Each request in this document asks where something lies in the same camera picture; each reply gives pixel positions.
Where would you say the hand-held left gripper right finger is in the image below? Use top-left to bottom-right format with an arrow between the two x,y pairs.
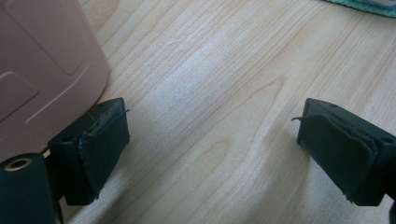
291,97 -> 396,207

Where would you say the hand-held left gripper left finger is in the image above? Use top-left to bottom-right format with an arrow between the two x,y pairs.
47,97 -> 131,206

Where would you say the green cloth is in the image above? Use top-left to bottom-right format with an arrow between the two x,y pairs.
323,0 -> 396,19

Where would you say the pink plastic bin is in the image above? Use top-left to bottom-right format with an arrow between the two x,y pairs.
0,0 -> 110,162

